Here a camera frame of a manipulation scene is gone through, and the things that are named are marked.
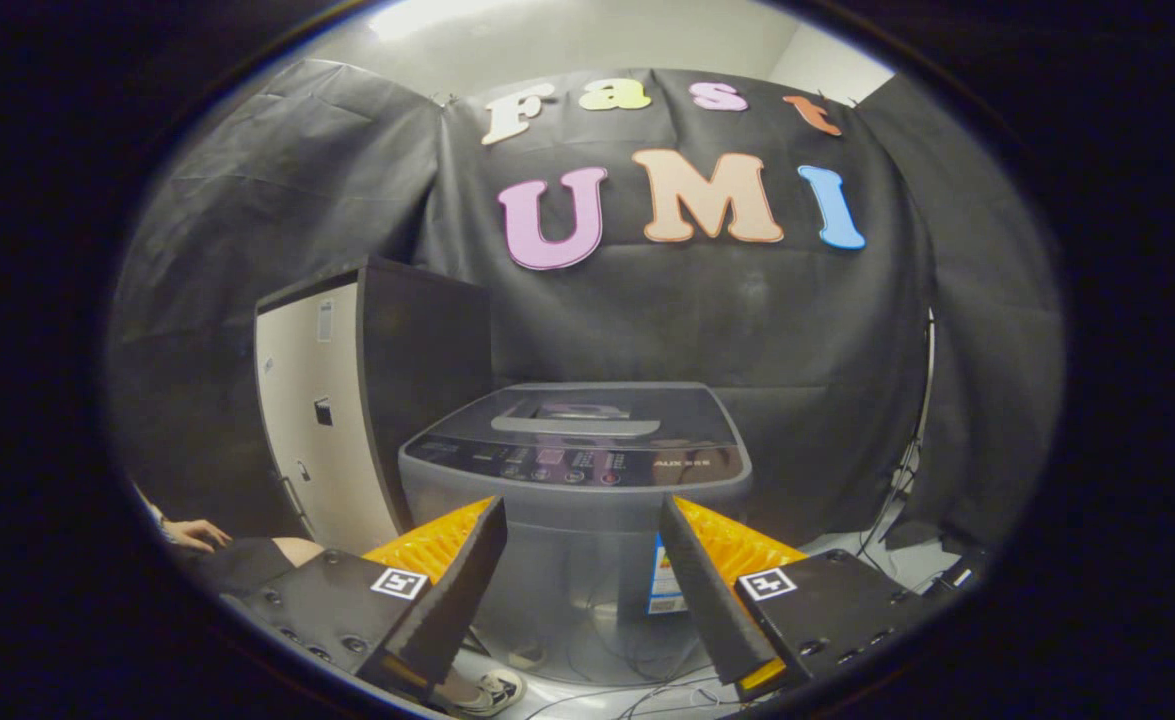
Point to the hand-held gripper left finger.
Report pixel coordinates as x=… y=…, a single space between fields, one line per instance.
x=462 y=580

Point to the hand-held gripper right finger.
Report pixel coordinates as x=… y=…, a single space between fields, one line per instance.
x=702 y=580

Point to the grey washing machine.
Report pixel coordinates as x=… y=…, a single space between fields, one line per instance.
x=567 y=565

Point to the person's black white sneaker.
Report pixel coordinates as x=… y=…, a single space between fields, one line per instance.
x=495 y=690

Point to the beige and black cabinet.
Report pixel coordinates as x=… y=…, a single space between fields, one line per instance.
x=322 y=450

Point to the black device with white label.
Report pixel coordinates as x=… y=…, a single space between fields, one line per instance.
x=957 y=578

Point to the black backdrop cloth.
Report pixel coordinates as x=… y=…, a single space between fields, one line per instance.
x=797 y=330

